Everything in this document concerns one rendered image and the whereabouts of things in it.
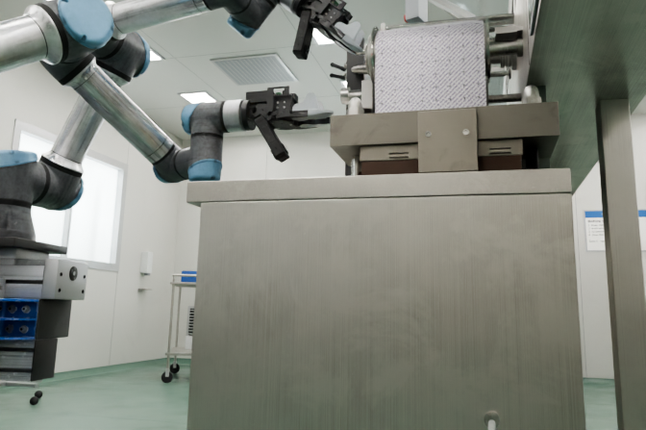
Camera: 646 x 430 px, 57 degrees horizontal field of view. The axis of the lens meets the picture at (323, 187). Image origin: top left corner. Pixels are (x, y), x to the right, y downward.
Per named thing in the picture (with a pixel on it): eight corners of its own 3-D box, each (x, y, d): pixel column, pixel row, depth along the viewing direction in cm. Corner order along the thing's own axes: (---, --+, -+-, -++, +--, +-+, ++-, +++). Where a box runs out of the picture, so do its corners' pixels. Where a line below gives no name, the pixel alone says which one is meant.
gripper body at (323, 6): (348, 4, 141) (311, -22, 145) (325, 32, 141) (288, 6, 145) (355, 18, 148) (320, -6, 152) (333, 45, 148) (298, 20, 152)
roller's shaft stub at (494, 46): (489, 63, 135) (488, 44, 136) (522, 60, 133) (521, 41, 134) (489, 54, 131) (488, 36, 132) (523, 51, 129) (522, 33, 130)
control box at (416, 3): (410, 30, 204) (409, 2, 206) (428, 24, 200) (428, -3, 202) (400, 21, 198) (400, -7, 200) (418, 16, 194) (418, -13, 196)
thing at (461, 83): (375, 147, 130) (375, 67, 134) (487, 142, 124) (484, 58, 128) (374, 147, 129) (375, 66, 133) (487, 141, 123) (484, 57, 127)
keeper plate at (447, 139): (419, 174, 106) (418, 114, 108) (478, 172, 103) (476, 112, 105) (417, 171, 103) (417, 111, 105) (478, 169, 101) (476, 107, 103)
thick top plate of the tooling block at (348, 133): (348, 166, 126) (349, 139, 127) (550, 158, 116) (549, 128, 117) (329, 146, 111) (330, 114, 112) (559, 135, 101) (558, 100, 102)
